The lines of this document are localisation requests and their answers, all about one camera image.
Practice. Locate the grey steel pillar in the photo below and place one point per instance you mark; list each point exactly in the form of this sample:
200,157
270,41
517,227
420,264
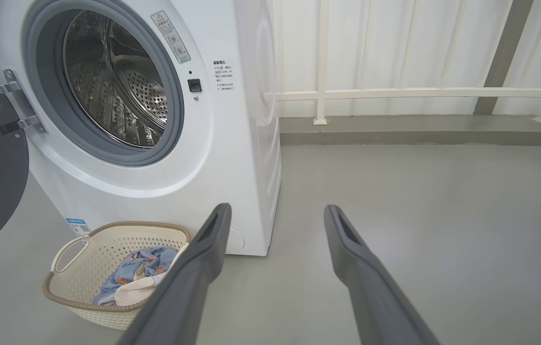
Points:
500,62

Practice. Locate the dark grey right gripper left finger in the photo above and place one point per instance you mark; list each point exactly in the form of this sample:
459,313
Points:
179,297

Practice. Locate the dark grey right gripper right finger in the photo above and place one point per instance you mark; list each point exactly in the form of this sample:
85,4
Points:
376,306

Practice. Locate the metal door hinge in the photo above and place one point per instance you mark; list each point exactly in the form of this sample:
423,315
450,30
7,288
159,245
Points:
24,103

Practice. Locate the black door lock socket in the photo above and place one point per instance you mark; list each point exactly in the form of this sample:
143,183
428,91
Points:
194,85

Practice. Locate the white metal railing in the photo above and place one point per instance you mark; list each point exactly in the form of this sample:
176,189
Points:
395,92

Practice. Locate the white front-load washing machine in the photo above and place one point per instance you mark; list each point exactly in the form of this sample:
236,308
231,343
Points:
232,143

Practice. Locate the grey warning sticker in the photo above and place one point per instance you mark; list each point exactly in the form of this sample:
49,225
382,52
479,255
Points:
171,37

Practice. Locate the cream perforated basket brown rim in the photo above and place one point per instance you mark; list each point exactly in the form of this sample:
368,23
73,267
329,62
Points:
84,278

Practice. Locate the stainless steel washing machine drum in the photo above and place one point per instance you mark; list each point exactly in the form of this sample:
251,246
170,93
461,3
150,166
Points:
107,81

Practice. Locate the blue energy label sticker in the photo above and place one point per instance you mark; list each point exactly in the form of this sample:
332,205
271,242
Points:
78,227

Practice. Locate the blue cartoon print garment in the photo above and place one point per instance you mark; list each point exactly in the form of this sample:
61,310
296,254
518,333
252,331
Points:
141,261

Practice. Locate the white garment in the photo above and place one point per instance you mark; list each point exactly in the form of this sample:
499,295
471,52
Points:
134,290

